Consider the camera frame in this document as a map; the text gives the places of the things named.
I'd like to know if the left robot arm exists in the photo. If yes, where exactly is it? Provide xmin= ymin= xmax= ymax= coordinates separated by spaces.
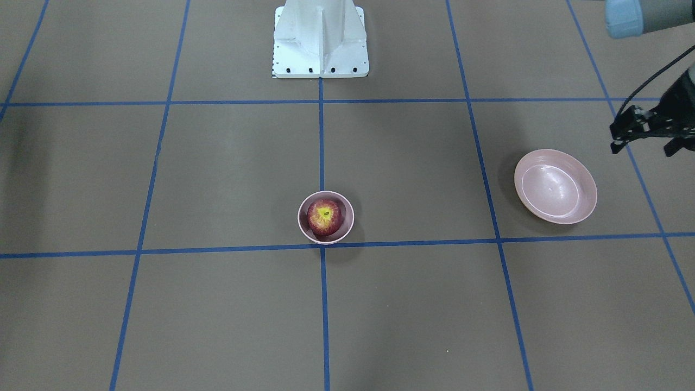
xmin=605 ymin=1 xmax=694 ymax=157

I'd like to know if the pink bowl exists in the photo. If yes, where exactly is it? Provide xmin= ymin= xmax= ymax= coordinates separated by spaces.
xmin=297 ymin=191 xmax=355 ymax=245

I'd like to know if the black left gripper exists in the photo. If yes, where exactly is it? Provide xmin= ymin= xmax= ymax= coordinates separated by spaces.
xmin=610 ymin=70 xmax=694 ymax=157

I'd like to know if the red apple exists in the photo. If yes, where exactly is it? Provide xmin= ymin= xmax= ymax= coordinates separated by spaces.
xmin=306 ymin=199 xmax=344 ymax=237

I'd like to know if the white camera mast base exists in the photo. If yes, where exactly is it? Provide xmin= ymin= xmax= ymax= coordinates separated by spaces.
xmin=271 ymin=1 xmax=370 ymax=79

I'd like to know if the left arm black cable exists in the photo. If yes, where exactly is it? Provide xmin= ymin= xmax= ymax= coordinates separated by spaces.
xmin=616 ymin=43 xmax=695 ymax=128

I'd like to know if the pink plate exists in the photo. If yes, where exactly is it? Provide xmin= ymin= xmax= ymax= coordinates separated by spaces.
xmin=514 ymin=149 xmax=598 ymax=225

